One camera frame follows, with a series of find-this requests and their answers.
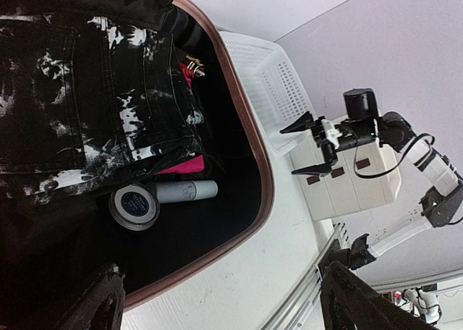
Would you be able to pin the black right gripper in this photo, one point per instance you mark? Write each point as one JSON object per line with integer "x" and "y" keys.
{"x": 359, "y": 128}

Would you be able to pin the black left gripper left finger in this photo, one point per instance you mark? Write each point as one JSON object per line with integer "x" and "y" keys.
{"x": 98, "y": 304}

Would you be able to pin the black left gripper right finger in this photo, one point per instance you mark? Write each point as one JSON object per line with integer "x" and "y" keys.
{"x": 349, "y": 303}

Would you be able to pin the beige hard-shell suitcase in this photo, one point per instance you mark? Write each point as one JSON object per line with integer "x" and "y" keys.
{"x": 190, "y": 237}

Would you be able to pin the black white splattered jeans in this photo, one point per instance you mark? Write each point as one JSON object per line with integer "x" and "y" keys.
{"x": 92, "y": 95}

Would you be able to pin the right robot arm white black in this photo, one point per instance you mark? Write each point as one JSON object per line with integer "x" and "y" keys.
{"x": 436, "y": 208}

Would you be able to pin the white plastic storage bin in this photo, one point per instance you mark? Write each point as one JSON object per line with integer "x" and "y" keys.
{"x": 342, "y": 192}

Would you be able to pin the white perforated plastic basket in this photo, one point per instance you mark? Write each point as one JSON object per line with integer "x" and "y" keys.
{"x": 272, "y": 86}

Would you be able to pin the round tin blue lid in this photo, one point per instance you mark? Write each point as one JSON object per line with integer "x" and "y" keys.
{"x": 134, "y": 207}

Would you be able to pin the magenta red cloth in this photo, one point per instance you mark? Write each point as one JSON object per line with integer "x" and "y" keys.
{"x": 186, "y": 164}

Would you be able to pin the grey cylindrical tube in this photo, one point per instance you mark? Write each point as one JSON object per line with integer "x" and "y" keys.
{"x": 185, "y": 191}

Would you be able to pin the small perfume bottle silver cap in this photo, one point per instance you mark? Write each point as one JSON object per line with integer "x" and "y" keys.
{"x": 193, "y": 66}

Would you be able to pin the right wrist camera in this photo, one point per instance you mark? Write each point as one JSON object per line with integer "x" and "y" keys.
{"x": 331, "y": 133}

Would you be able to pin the aluminium front rail base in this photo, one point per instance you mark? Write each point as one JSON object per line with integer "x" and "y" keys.
{"x": 294, "y": 312}

